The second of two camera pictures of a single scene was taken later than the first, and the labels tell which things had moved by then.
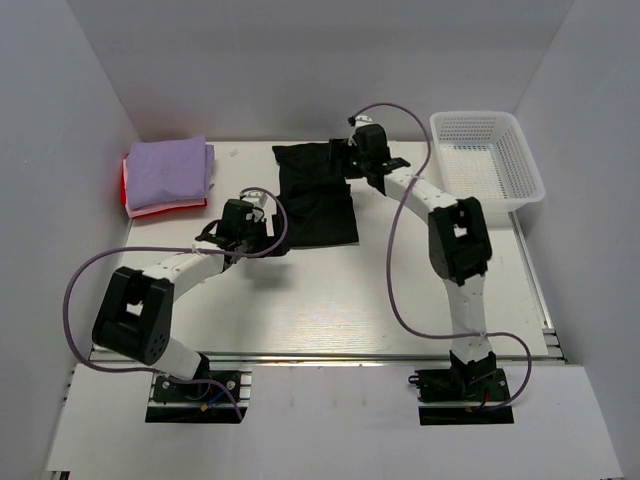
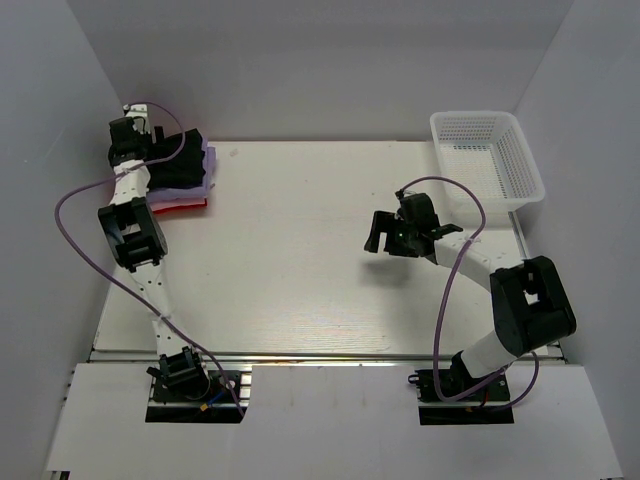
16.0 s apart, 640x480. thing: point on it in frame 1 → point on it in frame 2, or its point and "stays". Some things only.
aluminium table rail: [329, 358] stays
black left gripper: [267, 241] → [159, 133]
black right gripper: [343, 149] → [382, 221]
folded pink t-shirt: [155, 207] stays
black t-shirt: [318, 198] → [186, 170]
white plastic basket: [483, 155] stays
